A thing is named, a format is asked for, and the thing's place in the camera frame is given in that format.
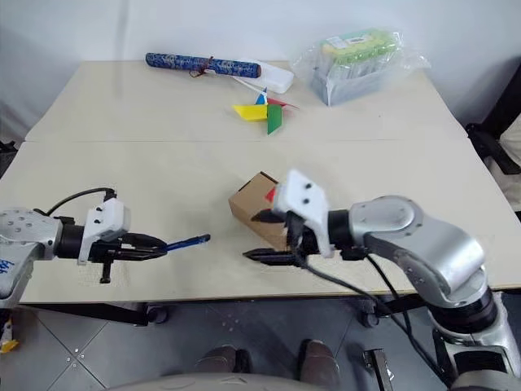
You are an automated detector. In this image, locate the white plastic pencil case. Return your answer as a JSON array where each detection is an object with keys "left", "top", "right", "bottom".
[{"left": 233, "top": 59, "right": 296, "bottom": 94}]

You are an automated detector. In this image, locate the clear bag of packages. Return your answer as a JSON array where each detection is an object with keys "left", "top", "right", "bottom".
[{"left": 289, "top": 25, "right": 432, "bottom": 108}]

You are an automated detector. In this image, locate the grey robot torso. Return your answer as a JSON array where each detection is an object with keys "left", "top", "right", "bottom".
[{"left": 101, "top": 371, "right": 344, "bottom": 391}]

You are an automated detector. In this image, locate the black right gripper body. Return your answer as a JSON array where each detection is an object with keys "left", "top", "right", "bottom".
[{"left": 284, "top": 211, "right": 327, "bottom": 266}]

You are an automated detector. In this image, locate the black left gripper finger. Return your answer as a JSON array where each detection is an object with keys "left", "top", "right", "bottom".
[
  {"left": 107, "top": 248, "right": 169, "bottom": 262},
  {"left": 120, "top": 231, "right": 169, "bottom": 251}
]

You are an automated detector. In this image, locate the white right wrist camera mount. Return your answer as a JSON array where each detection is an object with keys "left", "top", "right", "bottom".
[{"left": 271, "top": 168, "right": 337, "bottom": 259}]

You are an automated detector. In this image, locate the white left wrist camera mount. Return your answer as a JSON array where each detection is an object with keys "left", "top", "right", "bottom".
[{"left": 77, "top": 198, "right": 132, "bottom": 266}]

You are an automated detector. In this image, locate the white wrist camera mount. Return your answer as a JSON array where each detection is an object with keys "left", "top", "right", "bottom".
[
  {"left": 271, "top": 168, "right": 337, "bottom": 259},
  {"left": 77, "top": 198, "right": 132, "bottom": 266}
]

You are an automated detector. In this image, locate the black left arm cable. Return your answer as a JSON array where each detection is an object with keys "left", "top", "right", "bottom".
[{"left": 45, "top": 187, "right": 118, "bottom": 217}]

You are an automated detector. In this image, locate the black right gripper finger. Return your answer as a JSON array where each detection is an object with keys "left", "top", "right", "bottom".
[
  {"left": 252, "top": 209, "right": 287, "bottom": 226},
  {"left": 242, "top": 247, "right": 302, "bottom": 268}
]

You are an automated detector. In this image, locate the black table caster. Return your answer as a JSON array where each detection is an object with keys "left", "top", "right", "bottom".
[
  {"left": 146, "top": 303, "right": 169, "bottom": 325},
  {"left": 357, "top": 300, "right": 382, "bottom": 328}
]

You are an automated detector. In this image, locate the blue patterned scroll tube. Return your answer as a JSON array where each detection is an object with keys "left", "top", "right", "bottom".
[{"left": 144, "top": 51, "right": 264, "bottom": 79}]

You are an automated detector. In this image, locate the metal floor bracket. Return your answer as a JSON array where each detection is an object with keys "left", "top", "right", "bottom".
[{"left": 363, "top": 348, "right": 395, "bottom": 391}]

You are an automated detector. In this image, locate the brown cardboard box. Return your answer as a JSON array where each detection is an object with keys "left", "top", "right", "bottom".
[{"left": 227, "top": 171, "right": 303, "bottom": 251}]

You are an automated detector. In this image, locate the black chair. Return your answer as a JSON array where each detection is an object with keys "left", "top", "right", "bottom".
[{"left": 465, "top": 52, "right": 521, "bottom": 213}]

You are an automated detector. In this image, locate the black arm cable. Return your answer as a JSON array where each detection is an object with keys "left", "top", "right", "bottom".
[
  {"left": 298, "top": 243, "right": 451, "bottom": 386},
  {"left": 45, "top": 187, "right": 118, "bottom": 217}
]

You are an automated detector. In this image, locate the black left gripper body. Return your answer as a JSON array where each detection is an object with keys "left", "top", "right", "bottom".
[{"left": 87, "top": 235, "right": 125, "bottom": 284}]

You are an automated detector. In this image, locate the dark rounded robot foot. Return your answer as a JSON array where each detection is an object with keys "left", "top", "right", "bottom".
[
  {"left": 194, "top": 344, "right": 252, "bottom": 391},
  {"left": 298, "top": 339, "right": 342, "bottom": 391}
]

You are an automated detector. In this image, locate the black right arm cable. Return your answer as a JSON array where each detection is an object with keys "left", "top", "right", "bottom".
[{"left": 298, "top": 243, "right": 451, "bottom": 386}]

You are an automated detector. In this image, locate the blue pen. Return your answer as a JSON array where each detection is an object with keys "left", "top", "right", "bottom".
[{"left": 164, "top": 233, "right": 212, "bottom": 253}]

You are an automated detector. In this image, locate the black table frame bar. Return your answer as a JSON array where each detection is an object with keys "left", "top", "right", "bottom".
[
  {"left": 23, "top": 301, "right": 150, "bottom": 327},
  {"left": 379, "top": 292, "right": 429, "bottom": 317}
]

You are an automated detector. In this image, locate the colourful paper pinwheel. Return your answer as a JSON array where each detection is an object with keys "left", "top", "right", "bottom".
[{"left": 231, "top": 79, "right": 300, "bottom": 137}]

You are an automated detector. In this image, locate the yellow floor item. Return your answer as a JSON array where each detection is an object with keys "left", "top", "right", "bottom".
[{"left": 0, "top": 319, "right": 21, "bottom": 354}]

